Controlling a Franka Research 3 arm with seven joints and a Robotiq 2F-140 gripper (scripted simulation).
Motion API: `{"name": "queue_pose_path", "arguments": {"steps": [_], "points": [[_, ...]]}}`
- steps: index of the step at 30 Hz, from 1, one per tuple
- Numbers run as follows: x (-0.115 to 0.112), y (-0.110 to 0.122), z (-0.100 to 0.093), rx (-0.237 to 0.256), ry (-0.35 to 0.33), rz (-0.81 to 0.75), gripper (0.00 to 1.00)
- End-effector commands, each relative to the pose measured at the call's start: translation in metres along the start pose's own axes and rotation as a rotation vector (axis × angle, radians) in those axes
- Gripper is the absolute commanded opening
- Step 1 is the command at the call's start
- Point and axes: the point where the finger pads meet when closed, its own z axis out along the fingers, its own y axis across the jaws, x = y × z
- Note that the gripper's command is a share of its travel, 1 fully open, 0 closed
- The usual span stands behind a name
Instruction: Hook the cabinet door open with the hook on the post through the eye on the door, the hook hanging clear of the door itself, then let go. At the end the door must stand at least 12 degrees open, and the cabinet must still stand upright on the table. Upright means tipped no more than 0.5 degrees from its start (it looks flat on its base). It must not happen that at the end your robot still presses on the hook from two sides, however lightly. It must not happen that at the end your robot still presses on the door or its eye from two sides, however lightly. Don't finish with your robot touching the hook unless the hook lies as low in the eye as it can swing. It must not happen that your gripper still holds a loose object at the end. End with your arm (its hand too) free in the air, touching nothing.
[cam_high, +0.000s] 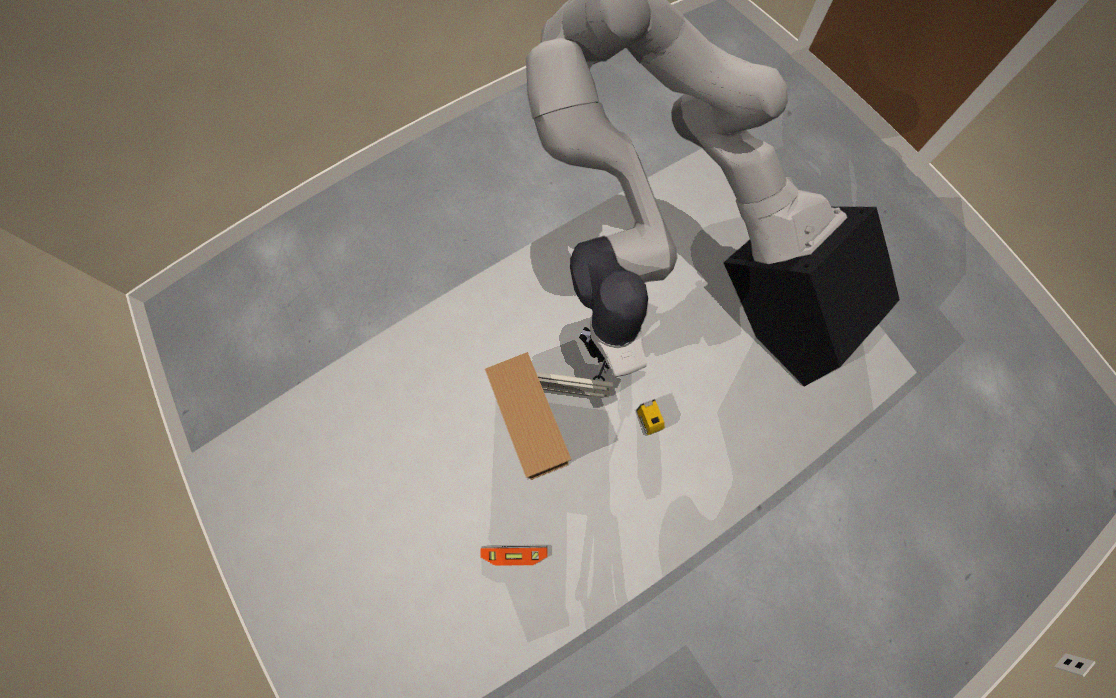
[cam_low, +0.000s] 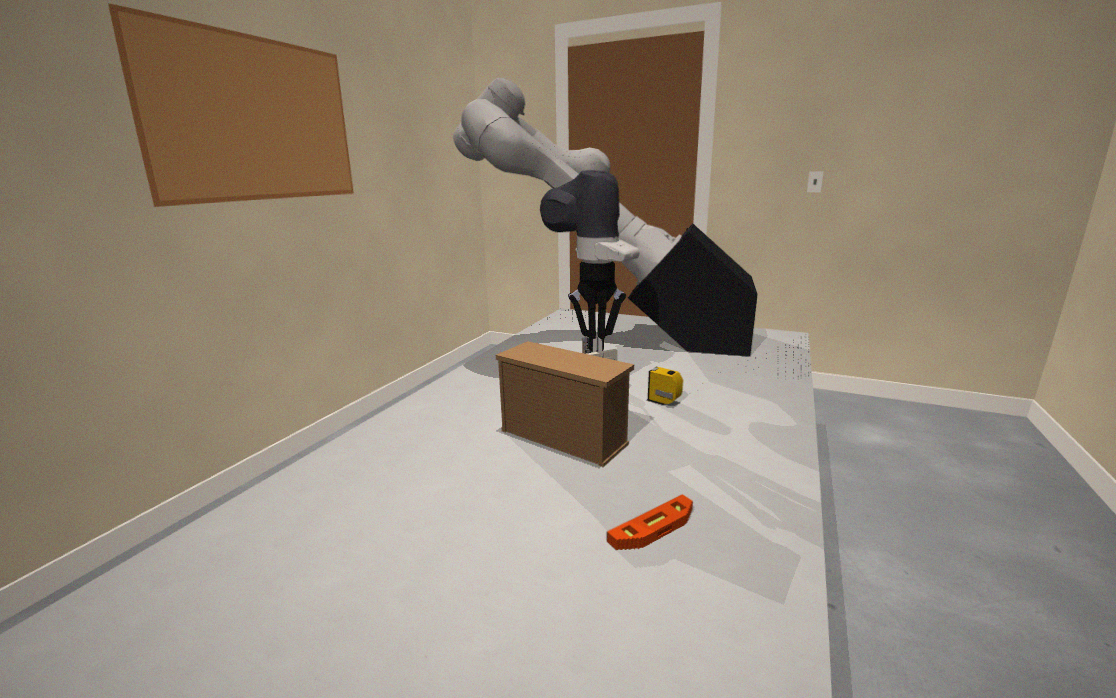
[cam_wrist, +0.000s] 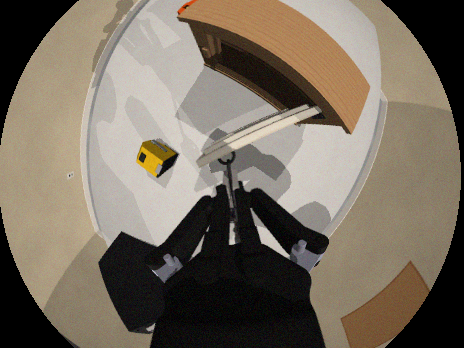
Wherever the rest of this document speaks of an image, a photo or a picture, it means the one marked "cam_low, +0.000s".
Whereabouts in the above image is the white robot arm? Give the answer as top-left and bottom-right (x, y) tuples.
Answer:
(453, 78), (682, 285)

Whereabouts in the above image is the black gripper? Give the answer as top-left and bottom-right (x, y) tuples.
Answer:
(568, 261), (626, 353)

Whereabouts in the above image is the yellow tape measure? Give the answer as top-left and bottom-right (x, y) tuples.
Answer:
(647, 366), (683, 405)

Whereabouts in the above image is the orange spirit level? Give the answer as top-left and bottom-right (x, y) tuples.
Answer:
(606, 494), (693, 549)

